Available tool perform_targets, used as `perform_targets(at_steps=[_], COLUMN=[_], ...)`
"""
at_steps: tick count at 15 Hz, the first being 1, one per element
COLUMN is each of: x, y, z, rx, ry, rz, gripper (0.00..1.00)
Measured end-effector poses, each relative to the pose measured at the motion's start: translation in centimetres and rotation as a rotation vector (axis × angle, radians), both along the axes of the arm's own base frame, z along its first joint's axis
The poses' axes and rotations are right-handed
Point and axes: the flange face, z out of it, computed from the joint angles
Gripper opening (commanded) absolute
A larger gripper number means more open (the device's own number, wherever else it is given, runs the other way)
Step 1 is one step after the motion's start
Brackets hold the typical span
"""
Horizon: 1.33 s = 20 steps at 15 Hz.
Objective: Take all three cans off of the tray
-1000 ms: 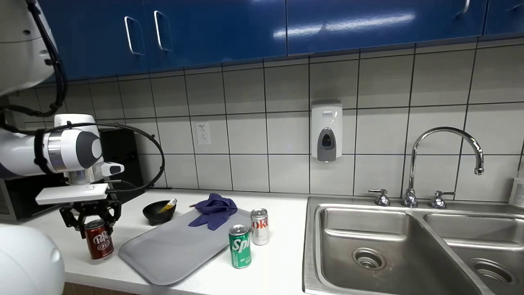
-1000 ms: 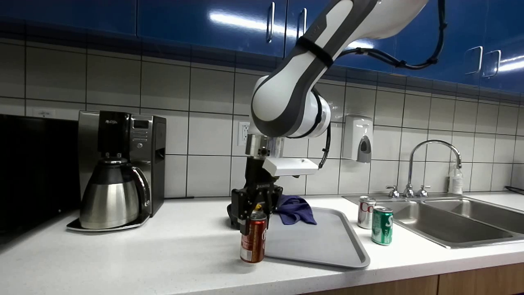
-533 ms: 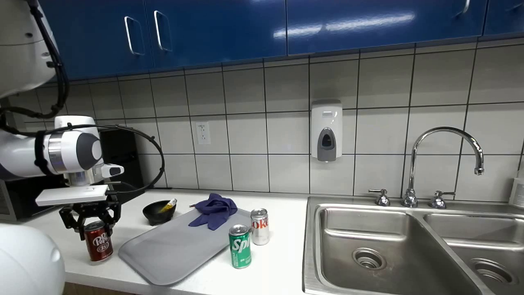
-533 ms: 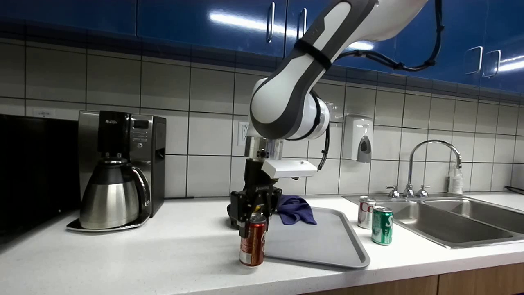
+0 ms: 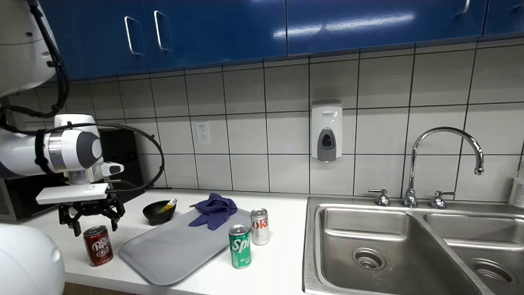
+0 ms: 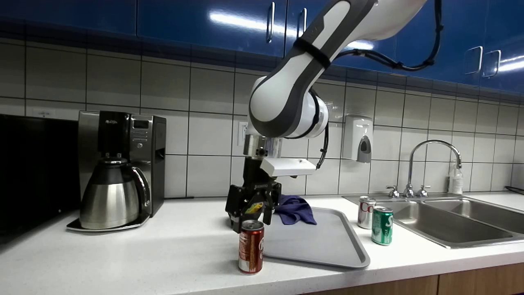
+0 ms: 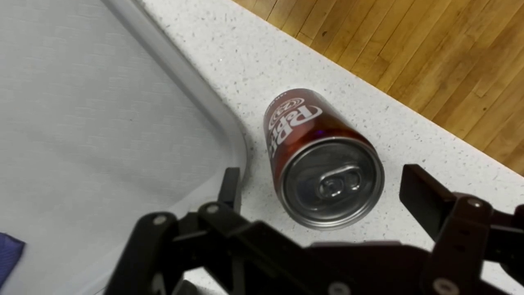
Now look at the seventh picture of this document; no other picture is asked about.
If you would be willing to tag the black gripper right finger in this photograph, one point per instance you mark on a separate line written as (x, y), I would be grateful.
(463, 239)

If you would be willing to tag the red Dr Pepper can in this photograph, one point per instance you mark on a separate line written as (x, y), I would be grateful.
(321, 164)

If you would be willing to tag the grey plastic tray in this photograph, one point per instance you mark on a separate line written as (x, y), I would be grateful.
(92, 125)

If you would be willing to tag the blue cloth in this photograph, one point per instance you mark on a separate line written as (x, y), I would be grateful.
(10, 256)

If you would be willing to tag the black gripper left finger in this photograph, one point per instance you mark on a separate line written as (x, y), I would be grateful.
(164, 251)

